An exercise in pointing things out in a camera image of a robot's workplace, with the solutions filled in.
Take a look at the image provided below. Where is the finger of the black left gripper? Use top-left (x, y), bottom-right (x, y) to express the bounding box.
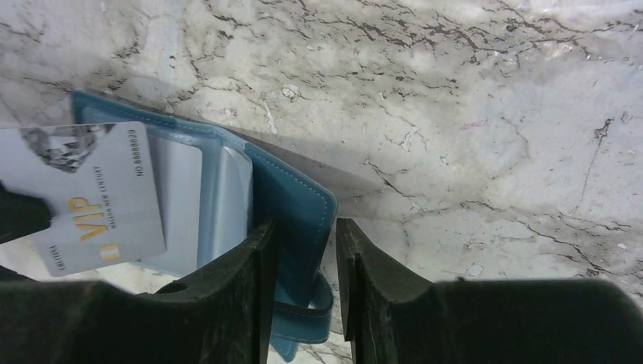
top-left (1, 184), bottom-right (52, 244)

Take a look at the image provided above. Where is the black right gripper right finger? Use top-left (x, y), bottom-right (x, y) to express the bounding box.
top-left (336, 218), bottom-right (642, 363)

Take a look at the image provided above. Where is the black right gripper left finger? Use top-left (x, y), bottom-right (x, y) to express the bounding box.
top-left (1, 220), bottom-right (277, 363)

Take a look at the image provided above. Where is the silver VIP credit card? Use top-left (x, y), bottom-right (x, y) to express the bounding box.
top-left (1, 122), bottom-right (166, 276)

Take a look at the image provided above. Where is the blue leather card holder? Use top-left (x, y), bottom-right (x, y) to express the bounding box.
top-left (71, 90), bottom-right (337, 362)

